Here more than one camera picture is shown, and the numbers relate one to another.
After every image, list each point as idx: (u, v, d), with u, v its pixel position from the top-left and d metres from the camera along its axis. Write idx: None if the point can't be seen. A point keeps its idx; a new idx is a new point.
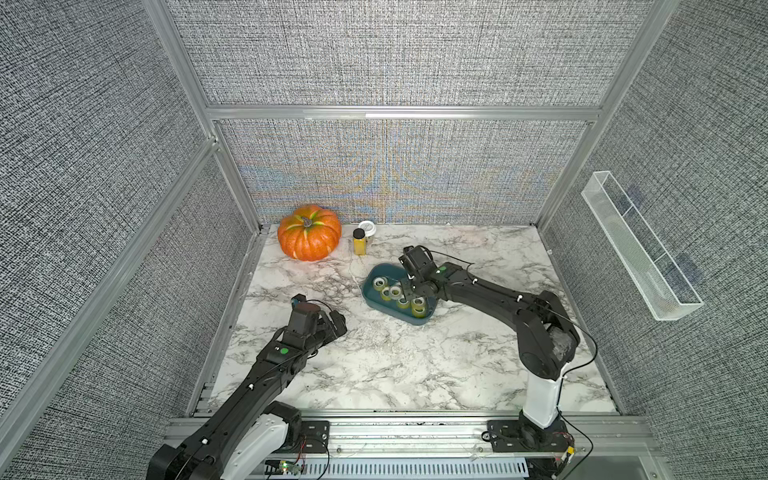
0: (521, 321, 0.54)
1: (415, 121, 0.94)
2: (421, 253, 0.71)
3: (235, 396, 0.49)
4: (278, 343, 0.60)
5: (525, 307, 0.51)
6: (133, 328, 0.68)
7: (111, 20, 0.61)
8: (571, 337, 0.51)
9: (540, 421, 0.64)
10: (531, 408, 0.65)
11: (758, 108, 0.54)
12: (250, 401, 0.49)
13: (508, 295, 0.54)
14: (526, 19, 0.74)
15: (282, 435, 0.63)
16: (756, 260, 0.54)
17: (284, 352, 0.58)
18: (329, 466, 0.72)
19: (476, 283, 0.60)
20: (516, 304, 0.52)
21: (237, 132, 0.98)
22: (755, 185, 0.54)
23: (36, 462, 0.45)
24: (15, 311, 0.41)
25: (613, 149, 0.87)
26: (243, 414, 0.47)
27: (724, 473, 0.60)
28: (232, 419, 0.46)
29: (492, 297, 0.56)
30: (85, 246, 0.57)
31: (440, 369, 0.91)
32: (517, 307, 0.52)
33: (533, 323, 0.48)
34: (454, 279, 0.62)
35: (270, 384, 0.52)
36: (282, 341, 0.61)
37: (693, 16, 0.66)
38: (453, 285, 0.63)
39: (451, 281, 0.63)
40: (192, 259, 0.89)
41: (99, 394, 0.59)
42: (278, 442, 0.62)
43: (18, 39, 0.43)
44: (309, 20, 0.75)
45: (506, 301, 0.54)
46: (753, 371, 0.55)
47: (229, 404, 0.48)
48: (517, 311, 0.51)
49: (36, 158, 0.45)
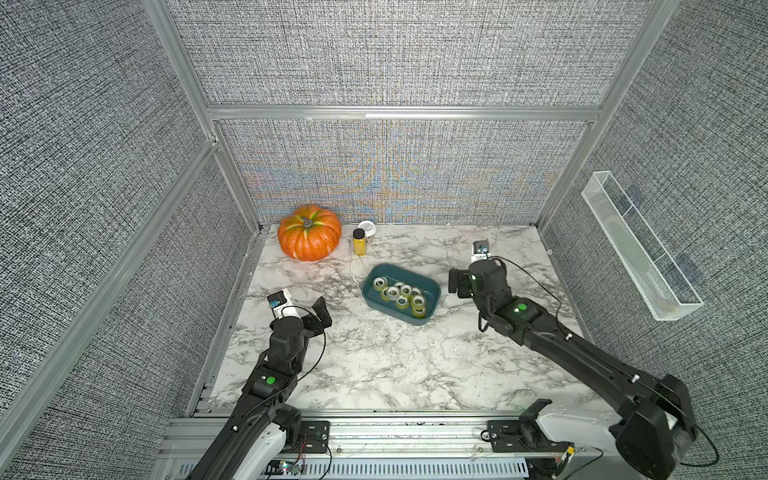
0: (641, 414, 0.40)
1: (415, 122, 0.94)
2: (500, 278, 0.57)
3: (220, 439, 0.48)
4: (264, 369, 0.58)
5: (646, 395, 0.42)
6: (133, 328, 0.68)
7: (111, 20, 0.61)
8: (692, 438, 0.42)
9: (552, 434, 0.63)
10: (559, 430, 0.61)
11: (759, 108, 0.54)
12: (236, 445, 0.48)
13: (616, 370, 0.45)
14: (526, 19, 0.74)
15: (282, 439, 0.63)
16: (756, 260, 0.54)
17: (271, 382, 0.56)
18: (330, 466, 0.72)
19: (571, 341, 0.50)
20: (630, 389, 0.43)
21: (237, 132, 0.98)
22: (756, 185, 0.54)
23: (37, 462, 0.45)
24: (16, 311, 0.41)
25: (613, 149, 0.87)
26: (228, 461, 0.46)
27: (724, 473, 0.60)
28: (216, 468, 0.45)
29: (598, 369, 0.46)
30: (85, 246, 0.57)
31: (440, 369, 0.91)
32: (636, 395, 0.42)
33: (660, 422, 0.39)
34: (539, 328, 0.53)
35: (256, 422, 0.51)
36: (267, 369, 0.58)
37: (693, 16, 0.66)
38: (537, 334, 0.53)
39: (535, 330, 0.53)
40: (192, 259, 0.89)
41: (99, 394, 0.59)
42: (278, 447, 0.63)
43: (18, 39, 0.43)
44: (309, 20, 0.75)
45: (619, 381, 0.44)
46: (753, 371, 0.55)
47: (213, 449, 0.47)
48: (635, 400, 0.42)
49: (37, 158, 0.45)
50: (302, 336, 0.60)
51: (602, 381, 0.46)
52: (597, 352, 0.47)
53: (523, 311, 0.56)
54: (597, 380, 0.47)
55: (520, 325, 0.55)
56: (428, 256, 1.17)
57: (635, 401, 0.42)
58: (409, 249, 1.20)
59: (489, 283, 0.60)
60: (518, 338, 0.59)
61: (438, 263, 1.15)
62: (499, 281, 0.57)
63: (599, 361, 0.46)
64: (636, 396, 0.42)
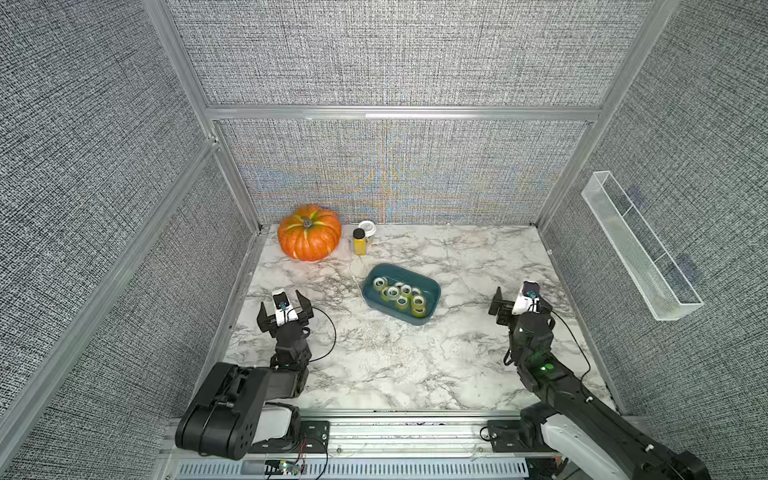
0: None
1: (415, 122, 0.94)
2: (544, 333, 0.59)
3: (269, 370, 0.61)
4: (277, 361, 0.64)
5: (658, 463, 0.43)
6: (133, 328, 0.68)
7: (111, 20, 0.61)
8: None
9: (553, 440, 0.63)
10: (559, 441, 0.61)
11: (759, 108, 0.54)
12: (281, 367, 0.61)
13: (631, 434, 0.47)
14: (526, 19, 0.74)
15: (288, 414, 0.64)
16: (756, 260, 0.54)
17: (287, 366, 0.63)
18: (329, 466, 0.72)
19: (591, 403, 0.53)
20: (640, 454, 0.44)
21: (237, 132, 0.98)
22: (756, 185, 0.54)
23: (36, 462, 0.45)
24: (16, 311, 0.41)
25: (613, 149, 0.87)
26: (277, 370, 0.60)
27: (724, 473, 0.60)
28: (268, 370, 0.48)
29: (610, 432, 0.49)
30: (85, 246, 0.57)
31: (440, 368, 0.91)
32: (647, 461, 0.43)
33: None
34: (562, 386, 0.57)
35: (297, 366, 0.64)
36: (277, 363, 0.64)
37: (693, 15, 0.66)
38: (558, 392, 0.57)
39: (557, 388, 0.57)
40: (192, 259, 0.89)
41: (99, 394, 0.59)
42: (286, 423, 0.63)
43: (18, 39, 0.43)
44: (309, 20, 0.75)
45: (630, 445, 0.46)
46: (753, 371, 0.55)
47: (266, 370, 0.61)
48: (645, 467, 0.43)
49: (36, 158, 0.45)
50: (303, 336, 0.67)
51: (611, 442, 0.49)
52: (617, 415, 0.50)
53: (549, 370, 0.60)
54: (605, 442, 0.50)
55: (545, 381, 0.59)
56: (428, 256, 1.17)
57: (643, 467, 0.43)
58: (409, 248, 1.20)
59: (533, 341, 0.62)
60: (544, 397, 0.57)
61: (438, 263, 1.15)
62: (544, 342, 0.59)
63: (616, 424, 0.49)
64: (646, 462, 0.43)
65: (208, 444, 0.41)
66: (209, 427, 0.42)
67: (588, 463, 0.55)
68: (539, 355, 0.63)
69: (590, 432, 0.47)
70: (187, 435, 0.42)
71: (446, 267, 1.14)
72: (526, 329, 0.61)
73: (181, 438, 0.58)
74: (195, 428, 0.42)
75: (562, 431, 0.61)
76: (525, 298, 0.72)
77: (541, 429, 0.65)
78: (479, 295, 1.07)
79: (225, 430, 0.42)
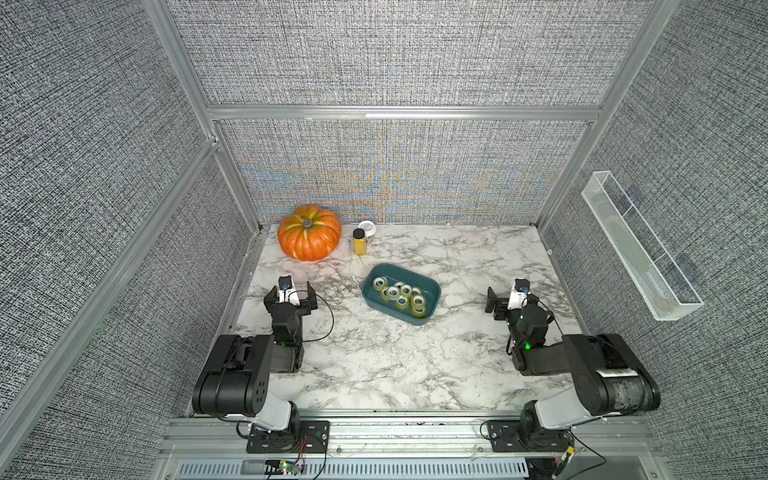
0: (577, 347, 0.50)
1: (415, 121, 0.94)
2: (540, 312, 0.70)
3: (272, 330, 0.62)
4: (277, 339, 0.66)
5: (596, 350, 0.49)
6: (133, 327, 0.68)
7: (111, 20, 0.61)
8: (638, 380, 0.45)
9: (547, 420, 0.63)
10: (549, 414, 0.63)
11: (758, 108, 0.54)
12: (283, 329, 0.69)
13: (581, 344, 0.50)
14: (526, 19, 0.74)
15: (288, 409, 0.65)
16: (756, 260, 0.54)
17: (287, 343, 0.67)
18: (328, 466, 0.71)
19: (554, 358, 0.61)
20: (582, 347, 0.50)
21: (237, 132, 0.98)
22: (755, 185, 0.54)
23: (37, 462, 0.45)
24: (16, 311, 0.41)
25: (613, 149, 0.87)
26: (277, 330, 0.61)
27: (724, 473, 0.60)
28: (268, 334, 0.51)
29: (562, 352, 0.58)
30: (85, 246, 0.57)
31: (440, 368, 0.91)
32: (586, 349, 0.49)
33: (580, 339, 0.51)
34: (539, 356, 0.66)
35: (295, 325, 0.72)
36: (278, 339, 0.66)
37: (693, 16, 0.66)
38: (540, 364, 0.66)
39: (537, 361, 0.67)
40: (192, 259, 0.89)
41: (99, 394, 0.59)
42: (286, 418, 0.64)
43: (18, 39, 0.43)
44: (309, 20, 0.75)
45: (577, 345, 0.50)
46: (753, 371, 0.55)
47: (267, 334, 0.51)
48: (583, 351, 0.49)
49: (36, 158, 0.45)
50: (295, 318, 0.71)
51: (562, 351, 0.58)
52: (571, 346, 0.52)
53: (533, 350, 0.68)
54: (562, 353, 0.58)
55: (528, 361, 0.70)
56: (428, 256, 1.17)
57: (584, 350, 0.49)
58: (408, 248, 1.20)
59: (530, 329, 0.72)
60: (528, 368, 0.70)
61: (438, 263, 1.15)
62: (540, 331, 0.70)
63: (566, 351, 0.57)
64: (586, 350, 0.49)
65: (225, 406, 0.44)
66: (223, 388, 0.44)
67: (567, 409, 0.57)
68: (532, 340, 0.73)
69: (553, 360, 0.62)
70: (202, 401, 0.44)
71: (446, 267, 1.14)
72: (527, 317, 0.71)
73: (197, 405, 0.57)
74: (209, 392, 0.44)
75: (549, 401, 0.63)
76: (517, 293, 0.82)
77: (537, 414, 0.66)
78: (479, 295, 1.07)
79: (240, 389, 0.44)
